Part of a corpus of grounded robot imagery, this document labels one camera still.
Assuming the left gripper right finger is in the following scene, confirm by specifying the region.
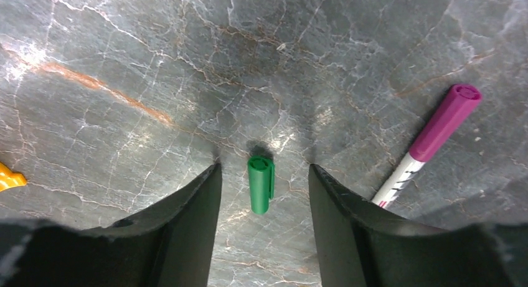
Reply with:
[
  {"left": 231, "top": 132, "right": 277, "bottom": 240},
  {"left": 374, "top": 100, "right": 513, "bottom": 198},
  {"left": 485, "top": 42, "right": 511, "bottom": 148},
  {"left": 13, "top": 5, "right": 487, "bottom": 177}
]
[{"left": 308, "top": 164, "right": 527, "bottom": 286}]

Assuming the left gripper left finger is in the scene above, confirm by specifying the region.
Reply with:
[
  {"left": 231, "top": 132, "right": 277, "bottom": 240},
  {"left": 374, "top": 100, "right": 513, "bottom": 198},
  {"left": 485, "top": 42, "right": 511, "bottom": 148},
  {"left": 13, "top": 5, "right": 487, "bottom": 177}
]
[{"left": 1, "top": 164, "right": 222, "bottom": 286}]

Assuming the green marker cap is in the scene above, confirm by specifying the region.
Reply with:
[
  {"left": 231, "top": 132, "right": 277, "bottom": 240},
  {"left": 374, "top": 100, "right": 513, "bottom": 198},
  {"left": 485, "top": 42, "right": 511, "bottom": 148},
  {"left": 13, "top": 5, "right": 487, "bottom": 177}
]
[{"left": 247, "top": 156, "right": 275, "bottom": 215}]

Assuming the purple whiteboard marker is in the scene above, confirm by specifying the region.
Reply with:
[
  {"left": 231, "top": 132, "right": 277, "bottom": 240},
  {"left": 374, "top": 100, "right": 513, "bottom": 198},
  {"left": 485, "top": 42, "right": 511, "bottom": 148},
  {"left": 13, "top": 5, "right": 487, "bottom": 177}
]
[{"left": 372, "top": 83, "right": 483, "bottom": 208}]

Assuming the orange wedge block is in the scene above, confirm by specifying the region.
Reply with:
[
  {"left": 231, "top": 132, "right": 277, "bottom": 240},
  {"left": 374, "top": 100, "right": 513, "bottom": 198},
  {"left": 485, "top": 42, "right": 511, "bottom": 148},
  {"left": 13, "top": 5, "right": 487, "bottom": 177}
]
[{"left": 0, "top": 163, "right": 27, "bottom": 192}]

